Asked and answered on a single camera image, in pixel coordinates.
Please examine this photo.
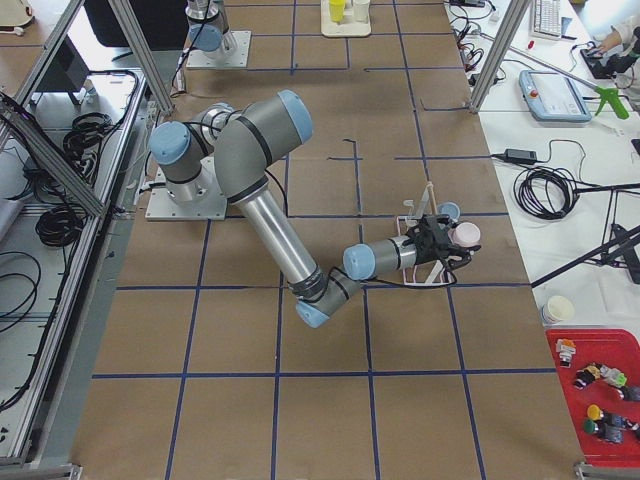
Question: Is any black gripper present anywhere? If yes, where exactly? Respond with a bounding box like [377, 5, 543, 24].
[404, 214, 474, 268]

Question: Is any pink plastic cup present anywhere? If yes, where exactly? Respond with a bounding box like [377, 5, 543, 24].
[448, 222, 481, 248]

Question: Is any blue plastic cup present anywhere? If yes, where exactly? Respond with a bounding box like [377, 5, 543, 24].
[438, 201, 461, 221]

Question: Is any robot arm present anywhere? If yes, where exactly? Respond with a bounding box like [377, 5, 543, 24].
[149, 90, 480, 328]
[185, 0, 237, 57]

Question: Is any paper cup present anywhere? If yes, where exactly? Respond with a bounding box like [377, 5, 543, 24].
[541, 295, 575, 327]

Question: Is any cream plastic cup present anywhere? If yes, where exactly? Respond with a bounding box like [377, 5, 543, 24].
[352, 0, 370, 23]

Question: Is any yellow plastic cup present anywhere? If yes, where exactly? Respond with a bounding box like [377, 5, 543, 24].
[328, 0, 346, 23]

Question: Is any black power adapter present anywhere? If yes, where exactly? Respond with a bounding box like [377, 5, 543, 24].
[504, 148, 538, 165]

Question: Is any red parts tray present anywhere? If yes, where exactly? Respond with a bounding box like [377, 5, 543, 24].
[546, 328, 639, 468]

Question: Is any black tripod stand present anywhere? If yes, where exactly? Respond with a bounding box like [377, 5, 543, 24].
[524, 183, 639, 288]

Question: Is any right teach pendant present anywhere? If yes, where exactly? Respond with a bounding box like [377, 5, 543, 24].
[518, 70, 592, 123]

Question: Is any green plastic grabber tool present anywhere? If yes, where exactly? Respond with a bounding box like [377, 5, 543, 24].
[594, 86, 629, 120]

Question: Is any cream rabbit tray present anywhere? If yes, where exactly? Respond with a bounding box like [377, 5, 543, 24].
[321, 0, 371, 38]

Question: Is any person in white shirt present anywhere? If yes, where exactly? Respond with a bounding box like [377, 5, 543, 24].
[597, 15, 639, 54]

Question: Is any white wire cup rack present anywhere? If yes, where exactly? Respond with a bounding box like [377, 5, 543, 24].
[396, 181, 464, 289]

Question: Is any coiled black cable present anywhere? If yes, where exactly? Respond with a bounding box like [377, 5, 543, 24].
[513, 167, 581, 220]

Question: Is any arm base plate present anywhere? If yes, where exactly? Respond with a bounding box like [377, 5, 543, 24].
[145, 156, 227, 221]
[186, 27, 251, 70]

